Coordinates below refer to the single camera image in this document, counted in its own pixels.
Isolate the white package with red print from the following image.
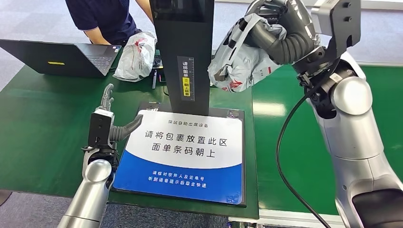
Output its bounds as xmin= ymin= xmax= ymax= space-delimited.
xmin=113 ymin=31 xmax=157 ymax=83

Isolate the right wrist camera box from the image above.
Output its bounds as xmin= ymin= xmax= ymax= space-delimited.
xmin=311 ymin=0 xmax=362 ymax=60

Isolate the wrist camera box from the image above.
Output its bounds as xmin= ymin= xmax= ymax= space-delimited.
xmin=87 ymin=108 xmax=115 ymax=149
xmin=311 ymin=0 xmax=362 ymax=60

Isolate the green conveyor belt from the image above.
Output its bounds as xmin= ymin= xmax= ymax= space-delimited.
xmin=251 ymin=61 xmax=403 ymax=228

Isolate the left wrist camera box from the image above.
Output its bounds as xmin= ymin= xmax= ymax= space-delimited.
xmin=87 ymin=108 xmax=115 ymax=149

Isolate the blue white machine base plate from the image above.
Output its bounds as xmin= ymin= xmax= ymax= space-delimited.
xmin=112 ymin=101 xmax=247 ymax=208

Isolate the white package with black logo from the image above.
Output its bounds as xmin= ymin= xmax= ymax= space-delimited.
xmin=208 ymin=13 xmax=288 ymax=94

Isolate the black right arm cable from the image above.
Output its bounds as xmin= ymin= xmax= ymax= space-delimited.
xmin=276 ymin=59 xmax=341 ymax=228

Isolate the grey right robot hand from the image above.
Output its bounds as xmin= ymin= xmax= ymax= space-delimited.
xmin=244 ymin=0 xmax=326 ymax=65

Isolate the person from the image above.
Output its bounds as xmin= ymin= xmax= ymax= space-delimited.
xmin=65 ymin=0 xmax=154 ymax=46

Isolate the black laptop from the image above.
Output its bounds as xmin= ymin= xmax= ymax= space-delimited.
xmin=0 ymin=39 xmax=123 ymax=78

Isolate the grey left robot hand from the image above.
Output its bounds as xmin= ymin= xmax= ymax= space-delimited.
xmin=100 ymin=83 xmax=144 ymax=143

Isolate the black scanner machine column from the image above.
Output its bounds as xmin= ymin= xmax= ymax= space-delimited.
xmin=149 ymin=0 xmax=215 ymax=116

